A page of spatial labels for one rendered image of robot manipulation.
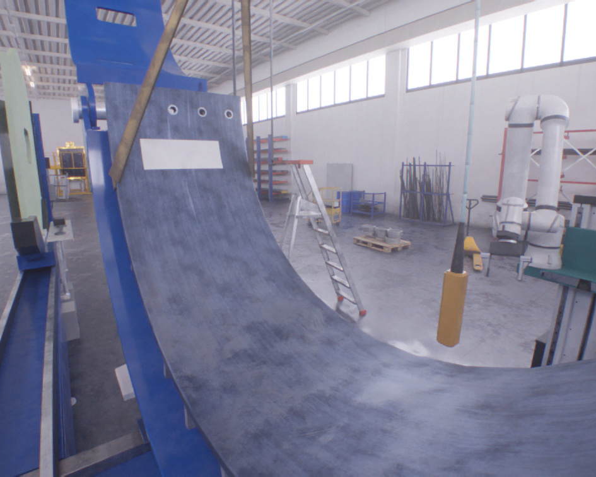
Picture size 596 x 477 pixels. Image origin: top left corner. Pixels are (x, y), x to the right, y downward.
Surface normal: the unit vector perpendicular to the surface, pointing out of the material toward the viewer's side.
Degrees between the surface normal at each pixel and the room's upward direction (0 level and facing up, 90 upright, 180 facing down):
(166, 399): 20
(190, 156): 75
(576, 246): 90
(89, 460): 0
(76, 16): 61
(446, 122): 90
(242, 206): 55
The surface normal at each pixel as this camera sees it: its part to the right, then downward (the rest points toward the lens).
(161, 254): 0.43, -0.57
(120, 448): 0.00, -0.98
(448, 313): -0.80, 0.13
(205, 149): 0.58, -0.08
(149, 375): 0.26, -0.80
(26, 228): 0.60, 0.16
